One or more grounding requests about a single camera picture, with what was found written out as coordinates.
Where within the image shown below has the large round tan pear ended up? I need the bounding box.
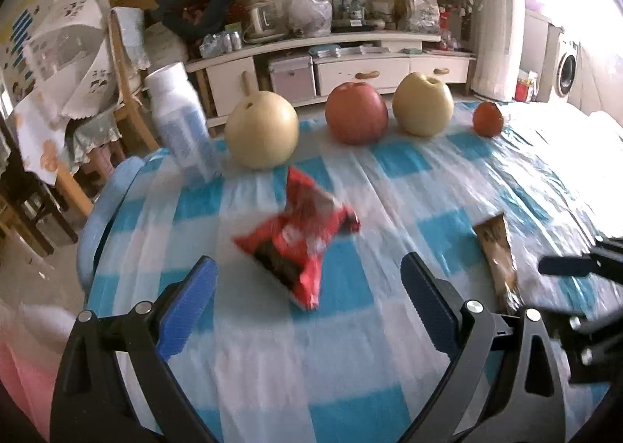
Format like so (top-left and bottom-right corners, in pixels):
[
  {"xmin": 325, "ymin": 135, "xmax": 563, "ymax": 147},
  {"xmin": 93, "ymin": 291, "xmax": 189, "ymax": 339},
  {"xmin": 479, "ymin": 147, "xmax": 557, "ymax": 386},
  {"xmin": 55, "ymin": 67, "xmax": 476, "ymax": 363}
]
[{"xmin": 224, "ymin": 90, "xmax": 300, "ymax": 171}]

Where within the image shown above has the white cloth-covered standing unit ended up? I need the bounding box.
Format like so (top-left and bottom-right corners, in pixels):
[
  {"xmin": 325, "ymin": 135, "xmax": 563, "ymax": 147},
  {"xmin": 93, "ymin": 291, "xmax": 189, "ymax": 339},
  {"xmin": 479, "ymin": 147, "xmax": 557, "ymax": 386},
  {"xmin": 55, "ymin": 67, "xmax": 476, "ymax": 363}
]
[{"xmin": 458, "ymin": 0, "xmax": 526, "ymax": 103}]

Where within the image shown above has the white storage box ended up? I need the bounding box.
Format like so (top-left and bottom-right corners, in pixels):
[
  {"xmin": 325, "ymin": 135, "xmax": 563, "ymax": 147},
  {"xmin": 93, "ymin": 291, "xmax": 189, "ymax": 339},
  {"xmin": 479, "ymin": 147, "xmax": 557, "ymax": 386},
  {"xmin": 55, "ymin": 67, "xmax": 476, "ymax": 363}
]
[{"xmin": 268, "ymin": 56, "xmax": 316, "ymax": 105}]

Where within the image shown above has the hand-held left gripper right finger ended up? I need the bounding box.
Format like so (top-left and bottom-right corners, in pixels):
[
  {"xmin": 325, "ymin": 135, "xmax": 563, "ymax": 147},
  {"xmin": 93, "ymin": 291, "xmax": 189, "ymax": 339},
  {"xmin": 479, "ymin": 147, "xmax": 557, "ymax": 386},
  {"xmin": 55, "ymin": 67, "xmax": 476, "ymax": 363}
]
[{"xmin": 399, "ymin": 252, "xmax": 566, "ymax": 443}]

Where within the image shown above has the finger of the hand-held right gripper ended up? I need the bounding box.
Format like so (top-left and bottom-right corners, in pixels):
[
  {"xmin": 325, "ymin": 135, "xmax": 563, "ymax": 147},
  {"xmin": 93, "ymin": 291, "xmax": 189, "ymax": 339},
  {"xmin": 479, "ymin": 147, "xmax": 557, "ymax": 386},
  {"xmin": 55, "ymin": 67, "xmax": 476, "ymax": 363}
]
[
  {"xmin": 550, "ymin": 304, "xmax": 623, "ymax": 385},
  {"xmin": 538, "ymin": 235, "xmax": 623, "ymax": 285}
]

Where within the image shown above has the wall chart poster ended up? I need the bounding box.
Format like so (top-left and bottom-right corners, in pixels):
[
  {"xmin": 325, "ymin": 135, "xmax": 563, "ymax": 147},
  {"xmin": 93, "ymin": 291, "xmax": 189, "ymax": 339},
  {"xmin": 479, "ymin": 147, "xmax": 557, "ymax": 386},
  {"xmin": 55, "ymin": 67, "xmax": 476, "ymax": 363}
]
[{"xmin": 0, "ymin": 0, "xmax": 54, "ymax": 93}]

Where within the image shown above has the clear plastic bag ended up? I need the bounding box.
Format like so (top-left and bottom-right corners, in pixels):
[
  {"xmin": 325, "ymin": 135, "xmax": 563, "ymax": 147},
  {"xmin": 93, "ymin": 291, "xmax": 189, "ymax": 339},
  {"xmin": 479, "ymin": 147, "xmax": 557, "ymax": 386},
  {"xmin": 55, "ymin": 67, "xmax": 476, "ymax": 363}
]
[{"xmin": 287, "ymin": 0, "xmax": 334, "ymax": 37}]

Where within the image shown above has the dark patterned bag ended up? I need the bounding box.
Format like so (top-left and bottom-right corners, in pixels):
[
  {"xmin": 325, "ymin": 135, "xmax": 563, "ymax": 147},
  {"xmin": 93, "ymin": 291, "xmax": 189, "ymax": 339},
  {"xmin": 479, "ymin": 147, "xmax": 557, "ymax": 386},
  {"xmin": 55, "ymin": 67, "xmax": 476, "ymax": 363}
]
[{"xmin": 156, "ymin": 0, "xmax": 234, "ymax": 42}]

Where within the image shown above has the white orange-print table cloth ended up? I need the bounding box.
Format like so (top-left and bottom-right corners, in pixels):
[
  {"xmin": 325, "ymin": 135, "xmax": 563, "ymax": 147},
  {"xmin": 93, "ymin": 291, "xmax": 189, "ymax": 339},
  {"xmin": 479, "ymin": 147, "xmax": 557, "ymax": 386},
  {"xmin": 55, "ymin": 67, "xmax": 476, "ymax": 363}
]
[{"xmin": 12, "ymin": 97, "xmax": 74, "ymax": 185}]

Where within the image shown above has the yellow apple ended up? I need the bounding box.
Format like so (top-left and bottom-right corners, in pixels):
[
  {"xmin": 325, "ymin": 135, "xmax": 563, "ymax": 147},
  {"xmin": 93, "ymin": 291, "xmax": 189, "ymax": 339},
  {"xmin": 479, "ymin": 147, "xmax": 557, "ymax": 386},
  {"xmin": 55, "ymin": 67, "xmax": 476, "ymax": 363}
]
[{"xmin": 392, "ymin": 72, "xmax": 455, "ymax": 138}]

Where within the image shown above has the white TV cabinet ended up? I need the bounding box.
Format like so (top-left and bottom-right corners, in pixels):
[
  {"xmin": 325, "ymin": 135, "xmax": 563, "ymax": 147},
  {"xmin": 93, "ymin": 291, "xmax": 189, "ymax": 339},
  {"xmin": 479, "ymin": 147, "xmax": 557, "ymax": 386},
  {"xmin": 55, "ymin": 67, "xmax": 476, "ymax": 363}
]
[{"xmin": 185, "ymin": 31, "xmax": 478, "ymax": 117}]

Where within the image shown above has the brown snack wrapper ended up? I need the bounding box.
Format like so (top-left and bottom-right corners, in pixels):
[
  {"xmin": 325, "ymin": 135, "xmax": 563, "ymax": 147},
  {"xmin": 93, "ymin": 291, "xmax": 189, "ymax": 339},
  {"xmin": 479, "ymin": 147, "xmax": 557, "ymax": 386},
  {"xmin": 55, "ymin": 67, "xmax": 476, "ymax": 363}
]
[{"xmin": 473, "ymin": 213, "xmax": 521, "ymax": 310}]

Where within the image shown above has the red apple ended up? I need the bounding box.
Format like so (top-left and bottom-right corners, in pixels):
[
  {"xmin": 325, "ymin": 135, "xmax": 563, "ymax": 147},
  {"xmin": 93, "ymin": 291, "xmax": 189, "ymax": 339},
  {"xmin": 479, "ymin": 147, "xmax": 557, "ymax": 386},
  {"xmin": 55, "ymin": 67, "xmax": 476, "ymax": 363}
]
[{"xmin": 325, "ymin": 81, "xmax": 389, "ymax": 146}]

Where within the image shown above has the white mesh food cover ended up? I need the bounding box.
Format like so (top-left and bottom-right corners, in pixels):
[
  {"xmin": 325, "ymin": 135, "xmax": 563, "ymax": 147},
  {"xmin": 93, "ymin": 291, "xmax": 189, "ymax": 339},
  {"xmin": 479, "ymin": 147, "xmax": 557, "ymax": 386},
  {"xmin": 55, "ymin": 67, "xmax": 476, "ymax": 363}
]
[{"xmin": 22, "ymin": 0, "xmax": 118, "ymax": 120}]

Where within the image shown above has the pale pink round tub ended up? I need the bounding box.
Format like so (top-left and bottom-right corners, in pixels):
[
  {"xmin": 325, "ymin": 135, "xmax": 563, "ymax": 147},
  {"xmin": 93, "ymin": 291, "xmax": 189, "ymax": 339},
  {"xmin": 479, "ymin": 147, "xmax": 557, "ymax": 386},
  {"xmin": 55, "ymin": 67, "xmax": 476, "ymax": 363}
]
[{"xmin": 17, "ymin": 303, "xmax": 76, "ymax": 344}]

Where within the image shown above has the clear bag of goods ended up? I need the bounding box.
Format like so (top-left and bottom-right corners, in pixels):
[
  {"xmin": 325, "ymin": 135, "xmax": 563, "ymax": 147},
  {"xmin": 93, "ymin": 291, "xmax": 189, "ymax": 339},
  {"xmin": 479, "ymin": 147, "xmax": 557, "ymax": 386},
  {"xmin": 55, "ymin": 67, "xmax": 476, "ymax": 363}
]
[{"xmin": 401, "ymin": 0, "xmax": 441, "ymax": 32}]

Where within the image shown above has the small orange tangerine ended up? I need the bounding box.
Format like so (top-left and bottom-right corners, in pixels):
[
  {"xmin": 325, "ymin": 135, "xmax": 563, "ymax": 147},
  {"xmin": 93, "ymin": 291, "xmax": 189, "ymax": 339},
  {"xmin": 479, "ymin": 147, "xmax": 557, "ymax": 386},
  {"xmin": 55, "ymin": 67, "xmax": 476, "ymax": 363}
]
[{"xmin": 472, "ymin": 101, "xmax": 505, "ymax": 138}]

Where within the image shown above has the pink plastic basin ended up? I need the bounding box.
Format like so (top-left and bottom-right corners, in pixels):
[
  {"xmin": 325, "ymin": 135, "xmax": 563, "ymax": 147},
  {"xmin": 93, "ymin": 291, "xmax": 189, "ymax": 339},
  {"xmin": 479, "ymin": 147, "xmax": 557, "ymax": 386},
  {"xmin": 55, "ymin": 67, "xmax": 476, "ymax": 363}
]
[{"xmin": 0, "ymin": 338, "xmax": 62, "ymax": 443}]

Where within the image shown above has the red snack wrapper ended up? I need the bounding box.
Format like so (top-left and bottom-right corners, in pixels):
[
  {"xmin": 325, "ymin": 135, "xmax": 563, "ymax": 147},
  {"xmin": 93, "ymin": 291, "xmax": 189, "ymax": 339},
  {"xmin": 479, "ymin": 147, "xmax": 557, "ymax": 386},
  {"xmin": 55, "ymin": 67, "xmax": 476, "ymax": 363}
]
[{"xmin": 232, "ymin": 166, "xmax": 362, "ymax": 311}]

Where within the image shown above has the white washing machine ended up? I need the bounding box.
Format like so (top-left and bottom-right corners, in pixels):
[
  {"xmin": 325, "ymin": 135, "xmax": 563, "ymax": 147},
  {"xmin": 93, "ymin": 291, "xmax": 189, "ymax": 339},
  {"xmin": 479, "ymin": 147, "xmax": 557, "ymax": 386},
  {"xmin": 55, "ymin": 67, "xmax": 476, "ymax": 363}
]
[{"xmin": 545, "ymin": 24, "xmax": 582, "ymax": 100}]

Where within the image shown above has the pack of small bottles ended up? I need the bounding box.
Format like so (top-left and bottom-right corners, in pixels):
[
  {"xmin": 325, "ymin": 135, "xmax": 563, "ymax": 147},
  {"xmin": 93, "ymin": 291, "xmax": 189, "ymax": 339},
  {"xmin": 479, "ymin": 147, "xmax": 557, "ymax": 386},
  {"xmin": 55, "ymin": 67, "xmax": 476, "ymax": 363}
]
[{"xmin": 199, "ymin": 30, "xmax": 244, "ymax": 56}]

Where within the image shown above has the dark wooden chair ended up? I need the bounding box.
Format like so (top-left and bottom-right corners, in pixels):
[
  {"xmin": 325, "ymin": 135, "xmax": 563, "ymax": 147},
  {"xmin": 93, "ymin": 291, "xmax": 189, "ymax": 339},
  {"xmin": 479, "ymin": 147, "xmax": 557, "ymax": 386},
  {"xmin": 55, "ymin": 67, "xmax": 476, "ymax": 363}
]
[{"xmin": 0, "ymin": 131, "xmax": 79, "ymax": 256}]

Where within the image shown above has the white kettle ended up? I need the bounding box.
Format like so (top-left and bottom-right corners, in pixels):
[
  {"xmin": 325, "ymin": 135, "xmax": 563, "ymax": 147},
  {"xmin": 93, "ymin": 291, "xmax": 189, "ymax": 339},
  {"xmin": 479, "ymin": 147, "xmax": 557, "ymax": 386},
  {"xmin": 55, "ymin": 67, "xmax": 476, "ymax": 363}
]
[{"xmin": 246, "ymin": 2, "xmax": 285, "ymax": 39}]

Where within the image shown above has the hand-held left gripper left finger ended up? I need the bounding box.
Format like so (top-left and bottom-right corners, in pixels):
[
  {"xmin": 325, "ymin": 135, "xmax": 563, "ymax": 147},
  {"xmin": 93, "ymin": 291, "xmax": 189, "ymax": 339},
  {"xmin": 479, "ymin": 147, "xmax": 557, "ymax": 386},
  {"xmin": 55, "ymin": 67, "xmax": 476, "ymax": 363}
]
[{"xmin": 49, "ymin": 255, "xmax": 220, "ymax": 443}]

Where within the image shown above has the blue checked tablecloth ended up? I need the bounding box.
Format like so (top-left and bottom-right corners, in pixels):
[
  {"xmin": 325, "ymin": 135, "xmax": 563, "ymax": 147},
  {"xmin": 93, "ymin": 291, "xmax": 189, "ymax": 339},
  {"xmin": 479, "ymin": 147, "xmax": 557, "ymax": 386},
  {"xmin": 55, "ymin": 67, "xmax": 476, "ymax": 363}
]
[{"xmin": 80, "ymin": 99, "xmax": 623, "ymax": 443}]

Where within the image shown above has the white plastic bottle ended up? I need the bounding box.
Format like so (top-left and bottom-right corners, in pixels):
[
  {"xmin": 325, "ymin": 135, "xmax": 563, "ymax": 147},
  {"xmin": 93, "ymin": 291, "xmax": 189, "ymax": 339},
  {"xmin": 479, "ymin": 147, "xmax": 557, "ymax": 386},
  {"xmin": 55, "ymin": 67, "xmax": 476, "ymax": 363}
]
[{"xmin": 145, "ymin": 62, "xmax": 222, "ymax": 185}]

